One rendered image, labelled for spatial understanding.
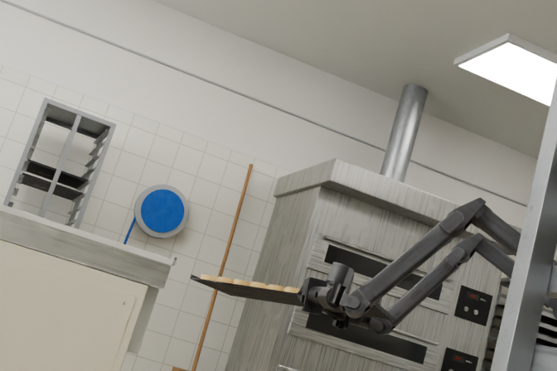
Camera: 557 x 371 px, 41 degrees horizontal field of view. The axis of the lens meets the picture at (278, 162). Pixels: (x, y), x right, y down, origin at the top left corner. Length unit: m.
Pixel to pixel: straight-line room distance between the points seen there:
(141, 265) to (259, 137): 4.50
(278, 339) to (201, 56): 2.35
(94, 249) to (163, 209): 4.08
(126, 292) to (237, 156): 4.44
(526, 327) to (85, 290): 0.91
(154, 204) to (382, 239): 1.68
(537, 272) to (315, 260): 4.10
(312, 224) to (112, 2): 2.36
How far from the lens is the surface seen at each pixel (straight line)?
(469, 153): 6.78
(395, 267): 2.18
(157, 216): 5.59
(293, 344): 4.95
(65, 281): 1.52
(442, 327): 5.40
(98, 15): 5.98
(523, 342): 0.88
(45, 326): 1.52
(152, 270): 1.55
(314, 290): 2.22
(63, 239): 1.53
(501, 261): 2.68
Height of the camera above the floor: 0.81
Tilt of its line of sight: 13 degrees up
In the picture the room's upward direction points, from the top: 17 degrees clockwise
